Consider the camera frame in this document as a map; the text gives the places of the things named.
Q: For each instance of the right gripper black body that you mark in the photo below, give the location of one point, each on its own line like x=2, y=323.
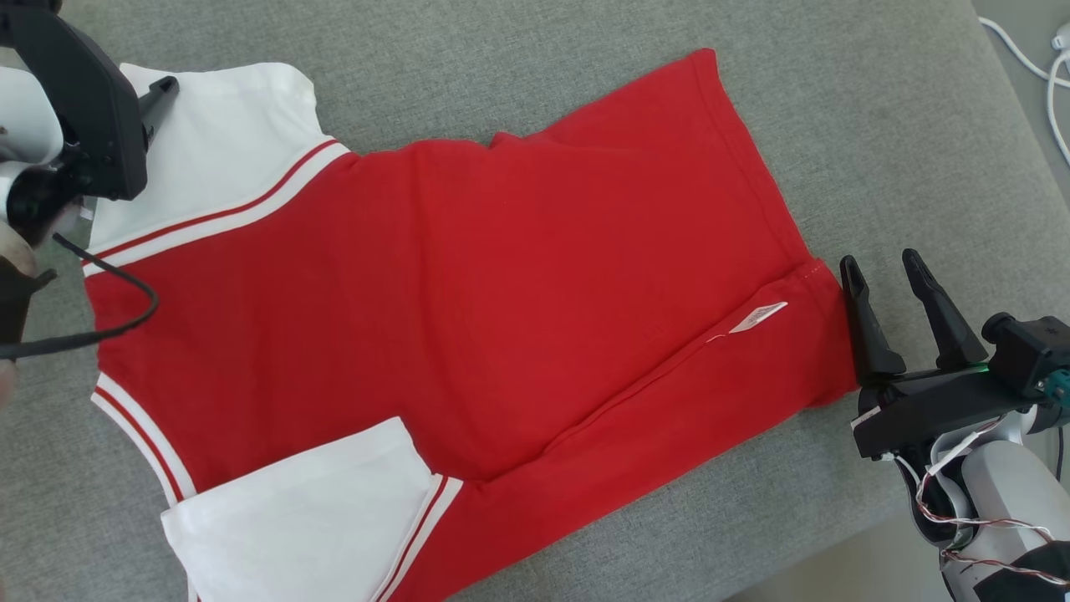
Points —
x=928, y=410

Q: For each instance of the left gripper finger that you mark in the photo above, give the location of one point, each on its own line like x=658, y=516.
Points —
x=157, y=104

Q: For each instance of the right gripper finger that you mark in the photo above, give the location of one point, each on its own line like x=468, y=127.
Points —
x=869, y=334
x=945, y=326

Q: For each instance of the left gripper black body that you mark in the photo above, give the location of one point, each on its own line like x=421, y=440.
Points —
x=92, y=109

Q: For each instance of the red white basketball jersey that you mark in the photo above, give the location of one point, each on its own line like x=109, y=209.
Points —
x=501, y=293

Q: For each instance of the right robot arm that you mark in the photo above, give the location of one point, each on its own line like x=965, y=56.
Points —
x=1003, y=477

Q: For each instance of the grey fabric sofa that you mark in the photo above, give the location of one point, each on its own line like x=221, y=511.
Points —
x=501, y=67

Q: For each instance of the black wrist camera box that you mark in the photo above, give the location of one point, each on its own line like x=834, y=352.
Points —
x=1032, y=351

